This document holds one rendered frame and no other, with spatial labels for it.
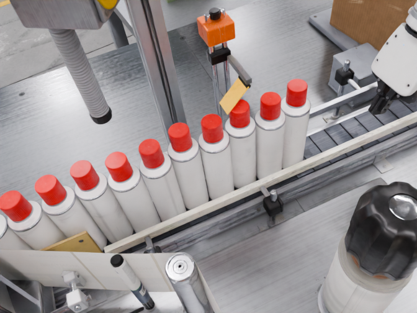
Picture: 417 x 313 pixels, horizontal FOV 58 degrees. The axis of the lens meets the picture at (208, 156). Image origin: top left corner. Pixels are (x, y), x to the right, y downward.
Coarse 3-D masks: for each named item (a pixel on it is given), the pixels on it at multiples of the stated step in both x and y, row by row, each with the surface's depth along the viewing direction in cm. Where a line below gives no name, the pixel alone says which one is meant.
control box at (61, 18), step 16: (16, 0) 39; (32, 0) 38; (48, 0) 38; (64, 0) 38; (80, 0) 37; (96, 0) 38; (112, 0) 40; (32, 16) 40; (48, 16) 40; (64, 16) 39; (80, 16) 39; (96, 16) 39
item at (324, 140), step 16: (368, 112) 83; (400, 112) 82; (336, 128) 81; (352, 128) 80; (368, 128) 80; (320, 144) 79; (336, 144) 79; (368, 144) 77; (336, 160) 76; (224, 208) 72; (192, 224) 70
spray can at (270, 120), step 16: (272, 96) 60; (256, 112) 64; (272, 112) 60; (256, 128) 64; (272, 128) 61; (256, 144) 67; (272, 144) 65; (256, 160) 71; (272, 160) 68; (256, 176) 75
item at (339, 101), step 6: (372, 84) 76; (360, 90) 76; (366, 90) 75; (372, 90) 76; (342, 96) 75; (348, 96) 75; (354, 96) 75; (360, 96) 76; (330, 102) 74; (336, 102) 74; (342, 102) 75; (312, 108) 74; (318, 108) 74; (324, 108) 74; (330, 108) 75; (312, 114) 74; (318, 114) 74
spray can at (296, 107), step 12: (288, 84) 61; (300, 84) 61; (288, 96) 62; (300, 96) 61; (288, 108) 63; (300, 108) 63; (288, 120) 64; (300, 120) 64; (288, 132) 66; (300, 132) 66; (288, 144) 69; (300, 144) 69; (288, 156) 72; (300, 156) 72
